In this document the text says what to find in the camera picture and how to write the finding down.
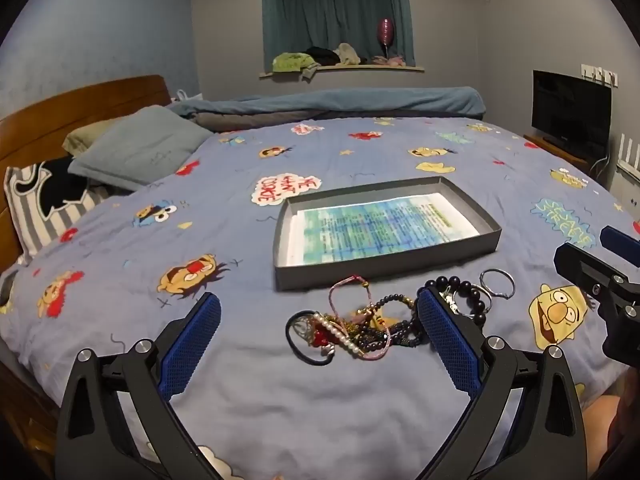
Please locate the wooden television stand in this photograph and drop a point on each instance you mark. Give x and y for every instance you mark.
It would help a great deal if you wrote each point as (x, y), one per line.
(560, 152)

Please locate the grey cardboard tray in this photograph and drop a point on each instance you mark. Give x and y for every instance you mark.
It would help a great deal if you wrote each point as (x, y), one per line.
(380, 272)

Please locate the green cloth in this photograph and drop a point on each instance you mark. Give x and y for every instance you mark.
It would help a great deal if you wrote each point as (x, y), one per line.
(292, 62)

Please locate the white radiator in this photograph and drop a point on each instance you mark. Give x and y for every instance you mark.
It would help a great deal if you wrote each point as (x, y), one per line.
(630, 155)

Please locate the wooden headboard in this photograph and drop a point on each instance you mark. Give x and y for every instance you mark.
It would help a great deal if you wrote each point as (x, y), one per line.
(75, 105)

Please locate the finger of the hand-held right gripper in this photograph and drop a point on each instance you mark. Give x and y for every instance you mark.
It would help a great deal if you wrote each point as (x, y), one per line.
(580, 262)
(620, 241)

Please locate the blue blanket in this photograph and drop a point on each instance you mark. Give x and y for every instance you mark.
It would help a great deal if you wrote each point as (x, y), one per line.
(350, 100)

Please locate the pink balloon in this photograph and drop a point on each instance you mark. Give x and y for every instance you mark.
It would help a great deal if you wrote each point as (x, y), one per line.
(386, 30)

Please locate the pink cloth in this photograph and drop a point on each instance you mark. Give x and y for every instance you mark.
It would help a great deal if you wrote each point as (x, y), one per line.
(392, 60)

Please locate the pearl hairpin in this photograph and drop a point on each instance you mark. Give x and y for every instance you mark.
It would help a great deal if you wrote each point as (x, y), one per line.
(345, 343)

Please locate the black cloth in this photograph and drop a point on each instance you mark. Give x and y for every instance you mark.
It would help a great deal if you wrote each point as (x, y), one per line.
(322, 54)

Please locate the blue-grey pillow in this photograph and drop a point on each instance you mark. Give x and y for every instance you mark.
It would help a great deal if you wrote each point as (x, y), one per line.
(140, 147)

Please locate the red bead gold ornament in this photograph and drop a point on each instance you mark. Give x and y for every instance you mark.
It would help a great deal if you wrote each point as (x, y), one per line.
(320, 336)

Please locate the blue-green printed paper sheet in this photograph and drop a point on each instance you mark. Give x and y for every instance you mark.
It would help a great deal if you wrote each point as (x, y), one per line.
(380, 227)

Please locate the person's leg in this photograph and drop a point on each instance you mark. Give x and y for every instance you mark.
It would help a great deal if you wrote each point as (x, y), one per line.
(600, 425)

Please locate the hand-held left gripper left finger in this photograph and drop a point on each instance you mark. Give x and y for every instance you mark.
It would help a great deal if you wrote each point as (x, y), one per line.
(190, 347)

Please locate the olive pillow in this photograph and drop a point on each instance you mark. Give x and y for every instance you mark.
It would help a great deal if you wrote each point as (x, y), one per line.
(87, 135)

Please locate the black television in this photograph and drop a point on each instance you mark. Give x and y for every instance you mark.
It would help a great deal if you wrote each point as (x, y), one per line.
(570, 110)

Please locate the silver bangle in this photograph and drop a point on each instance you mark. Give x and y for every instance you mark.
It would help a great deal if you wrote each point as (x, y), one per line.
(500, 296)
(481, 305)

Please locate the teal curtain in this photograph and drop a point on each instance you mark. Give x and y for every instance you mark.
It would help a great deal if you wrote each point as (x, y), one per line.
(330, 5)

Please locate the beige cloth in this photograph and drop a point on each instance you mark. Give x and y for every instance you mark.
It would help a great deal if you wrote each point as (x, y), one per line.
(347, 54)

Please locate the wall power sockets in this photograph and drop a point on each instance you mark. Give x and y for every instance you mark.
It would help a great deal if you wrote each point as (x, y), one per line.
(600, 75)

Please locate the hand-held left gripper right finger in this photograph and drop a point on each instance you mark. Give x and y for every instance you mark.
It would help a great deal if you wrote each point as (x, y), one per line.
(450, 347)

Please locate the grey blanket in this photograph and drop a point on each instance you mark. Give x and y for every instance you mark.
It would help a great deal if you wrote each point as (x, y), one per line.
(250, 120)

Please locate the striped pillow with black print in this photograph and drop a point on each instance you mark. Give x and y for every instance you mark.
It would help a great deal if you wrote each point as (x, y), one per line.
(35, 210)

